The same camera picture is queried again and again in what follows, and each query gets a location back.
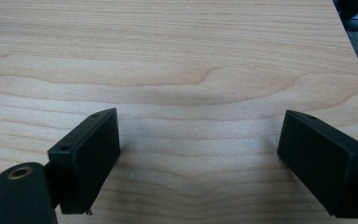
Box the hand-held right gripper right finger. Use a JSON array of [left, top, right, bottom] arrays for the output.
[[276, 109, 358, 219]]

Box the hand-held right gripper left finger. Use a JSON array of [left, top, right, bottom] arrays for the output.
[[47, 107, 121, 216]]

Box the dark metal stand base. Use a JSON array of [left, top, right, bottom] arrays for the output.
[[333, 0, 358, 22]]

